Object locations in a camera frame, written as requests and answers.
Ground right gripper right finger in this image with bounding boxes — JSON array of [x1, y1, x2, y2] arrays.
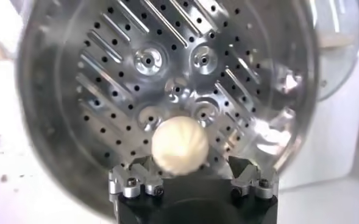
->
[[229, 155, 280, 201]]

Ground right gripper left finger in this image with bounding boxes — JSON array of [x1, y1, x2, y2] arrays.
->
[[108, 155, 165, 199]]

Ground white steamed baozi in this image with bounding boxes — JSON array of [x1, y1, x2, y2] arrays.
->
[[151, 115, 210, 177]]

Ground glass lid with white handle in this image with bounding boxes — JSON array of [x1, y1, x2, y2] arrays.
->
[[315, 0, 359, 103]]

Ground perforated steel steamer basket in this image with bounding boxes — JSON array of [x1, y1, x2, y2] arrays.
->
[[16, 0, 320, 220]]

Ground scattered dark crumbs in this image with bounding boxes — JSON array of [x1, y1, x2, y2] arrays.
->
[[0, 149, 27, 193]]

